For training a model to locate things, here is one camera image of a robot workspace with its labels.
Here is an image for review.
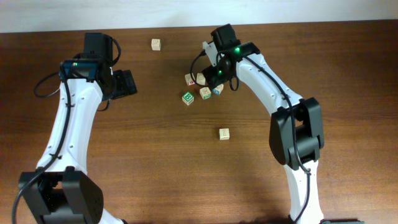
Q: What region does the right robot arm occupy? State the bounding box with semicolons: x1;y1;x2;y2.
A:
203;24;325;223

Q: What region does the wooden block blue side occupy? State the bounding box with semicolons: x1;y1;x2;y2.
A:
212;84;224;95

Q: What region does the wooden block green side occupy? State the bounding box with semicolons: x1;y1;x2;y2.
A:
200;87;211;100

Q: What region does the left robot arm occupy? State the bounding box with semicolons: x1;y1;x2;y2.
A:
11;32;137;223

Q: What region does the plain wooden block far left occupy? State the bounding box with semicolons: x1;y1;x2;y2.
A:
151;39;161;51

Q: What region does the green letter B block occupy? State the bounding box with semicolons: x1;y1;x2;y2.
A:
182;91;195;106

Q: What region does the wooden block red side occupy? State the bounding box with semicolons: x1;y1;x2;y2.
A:
184;73;195;86

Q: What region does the wooden letter I block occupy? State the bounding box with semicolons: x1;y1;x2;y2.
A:
219;128;230;140

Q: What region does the wooden block plain drawing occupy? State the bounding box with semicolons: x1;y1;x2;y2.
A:
196;73;206;85

